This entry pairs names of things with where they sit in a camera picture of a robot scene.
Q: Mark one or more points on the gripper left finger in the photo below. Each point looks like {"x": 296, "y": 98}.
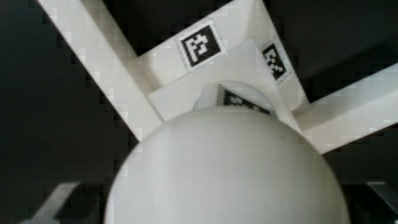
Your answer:
{"x": 45, "y": 216}

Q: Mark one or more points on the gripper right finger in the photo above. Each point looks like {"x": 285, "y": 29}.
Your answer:
{"x": 388, "y": 196}

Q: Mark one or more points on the white lamp bulb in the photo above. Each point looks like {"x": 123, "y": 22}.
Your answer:
{"x": 224, "y": 169}

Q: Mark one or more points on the white U-shaped fence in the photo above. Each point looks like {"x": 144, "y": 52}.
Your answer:
{"x": 351, "y": 114}

